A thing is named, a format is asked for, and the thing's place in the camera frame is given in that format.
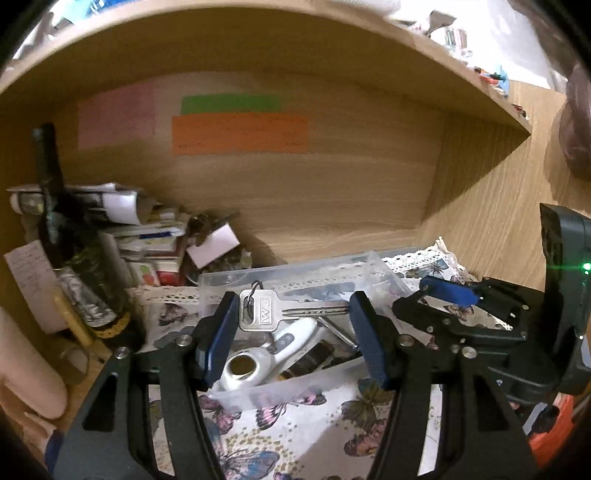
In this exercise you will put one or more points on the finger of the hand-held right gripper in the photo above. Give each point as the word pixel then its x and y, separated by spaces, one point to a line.
pixel 449 288
pixel 415 311

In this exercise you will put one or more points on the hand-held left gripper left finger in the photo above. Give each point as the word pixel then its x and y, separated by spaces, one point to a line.
pixel 217 341

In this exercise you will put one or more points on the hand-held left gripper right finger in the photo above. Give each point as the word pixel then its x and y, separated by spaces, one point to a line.
pixel 369 341

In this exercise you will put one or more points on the thin metal pen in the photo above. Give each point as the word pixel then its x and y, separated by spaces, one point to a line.
pixel 339 331

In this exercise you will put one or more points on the silver key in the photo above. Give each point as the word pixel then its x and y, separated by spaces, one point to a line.
pixel 261 314

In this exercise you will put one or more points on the dark brown tube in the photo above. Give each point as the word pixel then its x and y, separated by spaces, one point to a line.
pixel 310 360

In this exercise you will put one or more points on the white handheld massager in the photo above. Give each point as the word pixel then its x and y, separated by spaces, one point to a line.
pixel 295 336

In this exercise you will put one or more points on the clear plastic box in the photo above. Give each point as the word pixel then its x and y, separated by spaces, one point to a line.
pixel 318 277

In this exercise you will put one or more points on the white paper card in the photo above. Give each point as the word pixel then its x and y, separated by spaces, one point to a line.
pixel 213 244

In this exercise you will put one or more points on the orange object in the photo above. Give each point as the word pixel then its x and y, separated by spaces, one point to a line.
pixel 551 429

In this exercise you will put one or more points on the stack of books and papers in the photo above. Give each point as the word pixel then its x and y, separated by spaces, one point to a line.
pixel 152 251

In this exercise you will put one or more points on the butterfly print tablecloth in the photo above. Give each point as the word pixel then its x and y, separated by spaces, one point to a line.
pixel 286 438

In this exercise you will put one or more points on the yellow tube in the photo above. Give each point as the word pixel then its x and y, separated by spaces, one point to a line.
pixel 73 323

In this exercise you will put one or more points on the pale pink bottle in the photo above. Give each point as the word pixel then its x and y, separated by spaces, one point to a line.
pixel 27 369

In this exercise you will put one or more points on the white handwritten note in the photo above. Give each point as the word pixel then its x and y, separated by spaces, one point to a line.
pixel 32 281

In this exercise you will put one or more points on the striped mauve curtain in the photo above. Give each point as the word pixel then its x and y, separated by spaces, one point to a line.
pixel 577 134

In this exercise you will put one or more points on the dark wine bottle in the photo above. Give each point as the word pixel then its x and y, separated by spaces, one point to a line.
pixel 60 217

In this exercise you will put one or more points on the orange sticky note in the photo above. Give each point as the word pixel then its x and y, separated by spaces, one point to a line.
pixel 240 134

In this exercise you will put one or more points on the pile of pens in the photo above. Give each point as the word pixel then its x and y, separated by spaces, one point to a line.
pixel 485 76

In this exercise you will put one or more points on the green sticky note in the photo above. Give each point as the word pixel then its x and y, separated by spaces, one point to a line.
pixel 231 104

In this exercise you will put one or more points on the pink sticky note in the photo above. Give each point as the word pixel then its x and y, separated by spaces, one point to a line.
pixel 115 120

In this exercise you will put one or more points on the wooden shelf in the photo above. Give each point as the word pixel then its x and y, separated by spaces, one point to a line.
pixel 277 41

